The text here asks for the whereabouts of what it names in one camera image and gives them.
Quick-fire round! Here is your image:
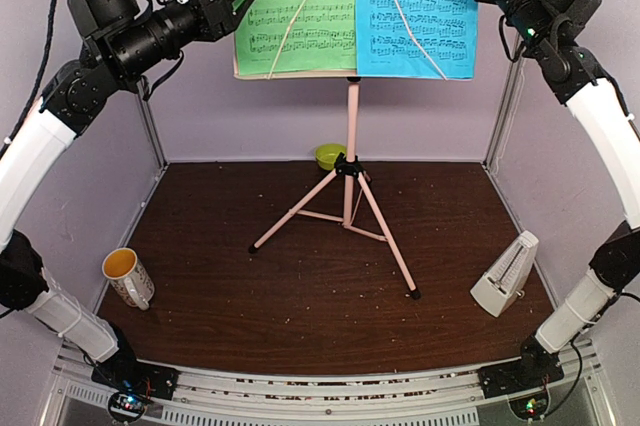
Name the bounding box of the blue sheet music paper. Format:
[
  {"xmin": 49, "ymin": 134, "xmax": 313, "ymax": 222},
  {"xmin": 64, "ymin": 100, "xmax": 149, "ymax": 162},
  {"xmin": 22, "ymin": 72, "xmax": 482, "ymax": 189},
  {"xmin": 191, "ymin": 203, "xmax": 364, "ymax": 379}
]
[{"xmin": 355, "ymin": 0, "xmax": 478, "ymax": 80}]

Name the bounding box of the green sheet music paper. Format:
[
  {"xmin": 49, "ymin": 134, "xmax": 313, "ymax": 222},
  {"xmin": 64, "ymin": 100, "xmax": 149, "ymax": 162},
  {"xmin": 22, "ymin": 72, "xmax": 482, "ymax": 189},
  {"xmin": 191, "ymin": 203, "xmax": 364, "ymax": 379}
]
[{"xmin": 235, "ymin": 0, "xmax": 356, "ymax": 79}]

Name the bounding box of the pink music stand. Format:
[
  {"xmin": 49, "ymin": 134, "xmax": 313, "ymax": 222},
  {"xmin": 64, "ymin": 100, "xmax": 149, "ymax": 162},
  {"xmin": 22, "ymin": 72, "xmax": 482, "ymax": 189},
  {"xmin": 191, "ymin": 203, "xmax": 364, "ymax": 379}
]
[{"xmin": 248, "ymin": 74, "xmax": 421, "ymax": 300}]

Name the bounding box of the white metronome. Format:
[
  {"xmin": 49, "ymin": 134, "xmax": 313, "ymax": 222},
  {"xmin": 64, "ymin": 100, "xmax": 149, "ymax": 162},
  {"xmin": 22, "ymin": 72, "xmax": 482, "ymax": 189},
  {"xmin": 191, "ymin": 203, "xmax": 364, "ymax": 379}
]
[{"xmin": 470, "ymin": 231, "xmax": 539, "ymax": 317}]

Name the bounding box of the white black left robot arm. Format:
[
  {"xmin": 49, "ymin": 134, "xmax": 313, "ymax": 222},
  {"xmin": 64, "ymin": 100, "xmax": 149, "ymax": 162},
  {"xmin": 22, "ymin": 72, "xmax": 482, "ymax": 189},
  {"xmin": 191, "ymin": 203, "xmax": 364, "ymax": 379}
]
[{"xmin": 1, "ymin": 0, "xmax": 255, "ymax": 390}]

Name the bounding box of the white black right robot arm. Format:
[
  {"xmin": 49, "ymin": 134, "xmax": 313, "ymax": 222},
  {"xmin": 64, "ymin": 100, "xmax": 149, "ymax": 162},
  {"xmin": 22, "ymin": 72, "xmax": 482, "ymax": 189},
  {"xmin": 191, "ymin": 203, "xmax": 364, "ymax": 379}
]
[{"xmin": 474, "ymin": 0, "xmax": 639, "ymax": 388}]

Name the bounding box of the yellow-green bowl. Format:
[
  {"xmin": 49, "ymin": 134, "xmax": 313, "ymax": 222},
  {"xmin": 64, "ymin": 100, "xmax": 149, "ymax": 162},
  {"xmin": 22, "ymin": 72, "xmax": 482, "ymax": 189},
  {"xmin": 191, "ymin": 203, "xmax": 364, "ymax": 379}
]
[{"xmin": 314, "ymin": 143, "xmax": 347, "ymax": 171}]

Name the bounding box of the patterned ceramic mug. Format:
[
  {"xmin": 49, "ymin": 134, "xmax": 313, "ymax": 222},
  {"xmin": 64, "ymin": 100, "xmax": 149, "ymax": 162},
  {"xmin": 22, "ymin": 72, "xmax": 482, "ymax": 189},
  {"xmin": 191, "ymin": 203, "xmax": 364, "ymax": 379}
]
[{"xmin": 102, "ymin": 248, "xmax": 155, "ymax": 311}]

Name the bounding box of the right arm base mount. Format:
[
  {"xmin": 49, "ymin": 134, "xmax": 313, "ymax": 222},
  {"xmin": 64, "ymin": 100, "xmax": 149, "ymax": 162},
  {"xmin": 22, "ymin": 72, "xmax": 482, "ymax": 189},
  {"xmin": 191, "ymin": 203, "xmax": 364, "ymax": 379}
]
[{"xmin": 477, "ymin": 360, "xmax": 564, "ymax": 399}]

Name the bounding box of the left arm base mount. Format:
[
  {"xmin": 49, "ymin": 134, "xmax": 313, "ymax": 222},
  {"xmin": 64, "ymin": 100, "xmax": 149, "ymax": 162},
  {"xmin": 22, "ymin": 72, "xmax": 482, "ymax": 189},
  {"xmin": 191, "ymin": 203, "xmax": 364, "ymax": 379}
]
[{"xmin": 91, "ymin": 362, "xmax": 179, "ymax": 400}]

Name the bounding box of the aluminium front rail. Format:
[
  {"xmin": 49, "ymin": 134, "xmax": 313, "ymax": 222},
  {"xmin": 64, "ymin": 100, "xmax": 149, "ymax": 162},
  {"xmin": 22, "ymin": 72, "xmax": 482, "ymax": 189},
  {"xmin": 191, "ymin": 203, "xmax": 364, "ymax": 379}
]
[{"xmin": 47, "ymin": 340, "xmax": 609, "ymax": 426}]

